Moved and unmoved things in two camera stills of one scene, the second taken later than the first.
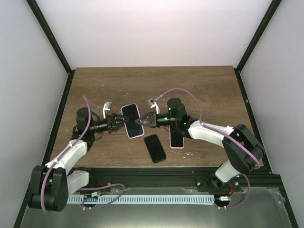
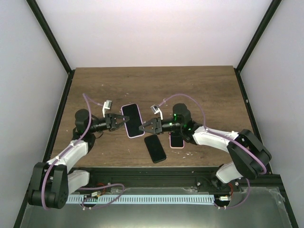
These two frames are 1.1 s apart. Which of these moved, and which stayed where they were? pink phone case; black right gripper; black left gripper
Moved: black right gripper
Stayed: pink phone case; black left gripper
